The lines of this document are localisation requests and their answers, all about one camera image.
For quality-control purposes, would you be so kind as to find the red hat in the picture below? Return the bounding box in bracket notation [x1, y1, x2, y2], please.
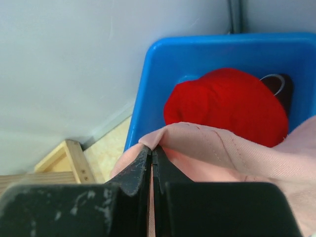
[163, 68, 294, 147]

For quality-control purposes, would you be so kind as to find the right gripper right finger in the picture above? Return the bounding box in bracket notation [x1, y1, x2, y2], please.
[152, 147, 301, 237]

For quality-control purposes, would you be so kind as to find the wooden clothes rack with tray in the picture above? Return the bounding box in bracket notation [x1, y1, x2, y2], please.
[0, 140, 96, 194]

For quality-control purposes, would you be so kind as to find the blue plastic bin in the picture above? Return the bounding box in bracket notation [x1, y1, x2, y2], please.
[125, 33, 316, 149]

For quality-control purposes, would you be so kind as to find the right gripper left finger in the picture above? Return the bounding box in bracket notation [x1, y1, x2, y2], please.
[0, 147, 152, 237]

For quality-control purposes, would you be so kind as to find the pink hat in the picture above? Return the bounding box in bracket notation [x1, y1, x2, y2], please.
[111, 117, 316, 237]

